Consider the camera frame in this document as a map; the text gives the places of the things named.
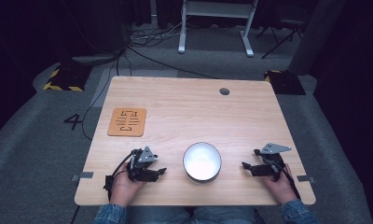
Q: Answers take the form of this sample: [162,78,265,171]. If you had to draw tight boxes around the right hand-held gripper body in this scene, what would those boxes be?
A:
[253,142,293,182]

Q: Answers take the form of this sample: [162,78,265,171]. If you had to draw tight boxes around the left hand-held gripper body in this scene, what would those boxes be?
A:
[127,146,159,183]

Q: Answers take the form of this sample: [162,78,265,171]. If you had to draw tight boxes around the person's right hand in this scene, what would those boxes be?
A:
[261,163,298,205]

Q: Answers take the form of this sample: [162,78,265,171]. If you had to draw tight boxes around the person's left hand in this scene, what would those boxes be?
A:
[110,161,145,208]

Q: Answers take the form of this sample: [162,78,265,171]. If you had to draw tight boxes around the grey tape strip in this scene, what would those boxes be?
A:
[296,175,317,185]
[71,171,95,183]

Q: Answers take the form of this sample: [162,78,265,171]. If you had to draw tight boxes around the orange cut-out trivet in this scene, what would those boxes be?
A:
[106,106,147,138]

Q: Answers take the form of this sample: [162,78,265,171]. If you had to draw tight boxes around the white bowl with dark rim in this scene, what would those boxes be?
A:
[182,141,223,183]

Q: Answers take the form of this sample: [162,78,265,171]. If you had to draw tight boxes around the person's legs in jeans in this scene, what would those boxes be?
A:
[124,204,267,224]

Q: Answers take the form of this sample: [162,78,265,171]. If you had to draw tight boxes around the black yellow-striped stand base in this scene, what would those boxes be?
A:
[263,69,307,96]
[43,63,93,92]

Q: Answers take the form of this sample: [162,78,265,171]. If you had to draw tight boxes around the black tripod stand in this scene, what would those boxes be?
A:
[255,18,304,60]

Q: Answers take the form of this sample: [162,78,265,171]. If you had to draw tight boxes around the grey upright column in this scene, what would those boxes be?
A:
[287,0,348,77]

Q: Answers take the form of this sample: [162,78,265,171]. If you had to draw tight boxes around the long black floor cable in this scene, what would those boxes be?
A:
[80,46,220,142]

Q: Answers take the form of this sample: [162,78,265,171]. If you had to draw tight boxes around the bundle of floor cables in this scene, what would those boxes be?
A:
[125,17,188,49]

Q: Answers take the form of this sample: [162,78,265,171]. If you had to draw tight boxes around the white metal desk frame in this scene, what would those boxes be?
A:
[177,0,259,58]

